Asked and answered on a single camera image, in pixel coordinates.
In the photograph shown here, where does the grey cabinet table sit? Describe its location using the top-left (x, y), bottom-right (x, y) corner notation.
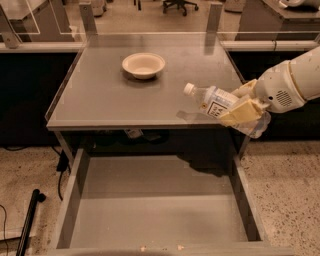
top-left (47, 32), bottom-right (242, 153)

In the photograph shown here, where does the black office chair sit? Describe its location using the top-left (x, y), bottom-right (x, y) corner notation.
top-left (162, 0), bottom-right (199, 16)

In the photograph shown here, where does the blue plastic bottle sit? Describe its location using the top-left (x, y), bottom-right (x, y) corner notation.
top-left (183, 83), bottom-right (271, 139)

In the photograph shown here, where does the white paper bowl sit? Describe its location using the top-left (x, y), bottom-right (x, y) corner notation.
top-left (122, 53), bottom-right (166, 80)

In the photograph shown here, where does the grey background cabinet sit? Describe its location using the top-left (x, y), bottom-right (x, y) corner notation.
top-left (0, 0), bottom-right (74, 42)
top-left (236, 0), bottom-right (320, 41)

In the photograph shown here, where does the black pole on floor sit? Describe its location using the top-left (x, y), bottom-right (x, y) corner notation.
top-left (16, 189), bottom-right (46, 256)

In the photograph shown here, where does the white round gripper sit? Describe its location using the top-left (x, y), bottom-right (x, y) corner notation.
top-left (219, 61), bottom-right (306, 126)

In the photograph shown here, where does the black power cable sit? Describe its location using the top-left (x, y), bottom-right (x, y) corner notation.
top-left (0, 145), bottom-right (72, 202)

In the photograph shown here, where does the grey background cabinet left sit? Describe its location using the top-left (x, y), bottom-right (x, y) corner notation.
top-left (0, 0), bottom-right (74, 42)

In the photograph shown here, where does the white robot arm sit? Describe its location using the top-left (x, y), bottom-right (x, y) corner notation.
top-left (219, 47), bottom-right (320, 126)

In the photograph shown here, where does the grey background cabinet right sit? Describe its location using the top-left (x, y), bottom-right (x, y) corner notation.
top-left (236, 0), bottom-right (320, 41)

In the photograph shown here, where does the grey open top drawer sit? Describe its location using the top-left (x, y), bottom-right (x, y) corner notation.
top-left (48, 150), bottom-right (294, 256)

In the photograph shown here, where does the clear acrylic barrier panel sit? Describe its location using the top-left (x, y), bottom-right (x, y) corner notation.
top-left (0, 0), bottom-right (320, 49)

